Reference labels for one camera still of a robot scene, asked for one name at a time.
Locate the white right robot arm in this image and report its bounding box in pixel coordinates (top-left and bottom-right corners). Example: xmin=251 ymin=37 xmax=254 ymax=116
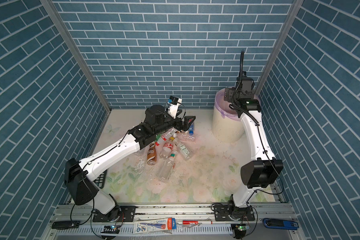
xmin=224 ymin=76 xmax=284 ymax=212

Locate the white glue tube package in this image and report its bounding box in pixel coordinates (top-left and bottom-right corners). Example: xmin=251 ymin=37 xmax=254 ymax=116
xmin=133 ymin=218 xmax=177 ymax=234

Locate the clear ribbed bottle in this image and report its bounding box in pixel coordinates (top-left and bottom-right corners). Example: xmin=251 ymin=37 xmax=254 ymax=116
xmin=177 ymin=133 xmax=196 ymax=142

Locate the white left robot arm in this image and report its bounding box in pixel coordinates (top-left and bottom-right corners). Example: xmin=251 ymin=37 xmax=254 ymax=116
xmin=64 ymin=114 xmax=196 ymax=221

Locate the red label cola bottle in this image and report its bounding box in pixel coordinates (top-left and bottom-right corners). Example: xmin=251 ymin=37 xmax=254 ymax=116
xmin=160 ymin=138 xmax=174 ymax=158

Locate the white bin with pink liner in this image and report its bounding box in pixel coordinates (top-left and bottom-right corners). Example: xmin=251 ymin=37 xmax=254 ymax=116
xmin=212 ymin=89 xmax=245 ymax=143

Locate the brown coffee drink bottle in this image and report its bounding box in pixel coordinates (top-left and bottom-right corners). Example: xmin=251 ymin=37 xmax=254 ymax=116
xmin=147 ymin=143 xmax=157 ymax=166

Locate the clear bottle green cap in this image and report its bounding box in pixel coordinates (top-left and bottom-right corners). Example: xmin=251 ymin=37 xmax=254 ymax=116
xmin=158 ymin=150 xmax=178 ymax=182

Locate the clear bottle green label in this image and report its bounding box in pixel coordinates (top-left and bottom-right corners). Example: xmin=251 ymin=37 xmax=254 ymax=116
xmin=173 ymin=138 xmax=193 ymax=160

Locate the clear bottle red cap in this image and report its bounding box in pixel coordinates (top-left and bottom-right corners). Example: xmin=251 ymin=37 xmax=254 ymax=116
xmin=155 ymin=128 xmax=177 ymax=146

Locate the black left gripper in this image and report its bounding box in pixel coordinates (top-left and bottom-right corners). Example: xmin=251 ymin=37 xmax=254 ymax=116
xmin=152 ymin=108 xmax=195 ymax=136

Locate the blue black device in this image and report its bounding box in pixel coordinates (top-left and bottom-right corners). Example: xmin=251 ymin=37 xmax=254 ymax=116
xmin=263 ymin=218 xmax=299 ymax=231

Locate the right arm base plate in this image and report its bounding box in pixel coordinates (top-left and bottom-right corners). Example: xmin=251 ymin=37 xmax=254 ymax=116
xmin=211 ymin=204 xmax=256 ymax=222

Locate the blue red label bottle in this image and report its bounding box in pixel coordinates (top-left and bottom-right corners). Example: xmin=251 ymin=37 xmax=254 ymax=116
xmin=188 ymin=123 xmax=195 ymax=136

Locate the red handled tool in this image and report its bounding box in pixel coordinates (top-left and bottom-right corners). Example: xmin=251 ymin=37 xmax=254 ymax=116
xmin=180 ymin=220 xmax=213 ymax=227

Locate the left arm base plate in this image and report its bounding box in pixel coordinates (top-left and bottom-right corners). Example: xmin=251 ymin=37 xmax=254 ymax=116
xmin=92 ymin=206 xmax=137 ymax=223

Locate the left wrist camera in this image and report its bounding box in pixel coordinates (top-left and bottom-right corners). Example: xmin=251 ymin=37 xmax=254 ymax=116
xmin=167 ymin=96 xmax=182 ymax=119

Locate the white slotted cable duct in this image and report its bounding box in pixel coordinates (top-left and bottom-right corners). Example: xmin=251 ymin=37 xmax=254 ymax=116
xmin=55 ymin=224 xmax=233 ymax=237

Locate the black remote control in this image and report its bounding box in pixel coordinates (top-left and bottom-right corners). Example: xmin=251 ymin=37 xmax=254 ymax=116
xmin=52 ymin=221 xmax=80 ymax=230

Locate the black calculator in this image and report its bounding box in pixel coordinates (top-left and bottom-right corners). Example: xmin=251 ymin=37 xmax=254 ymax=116
xmin=94 ymin=170 xmax=108 ymax=189

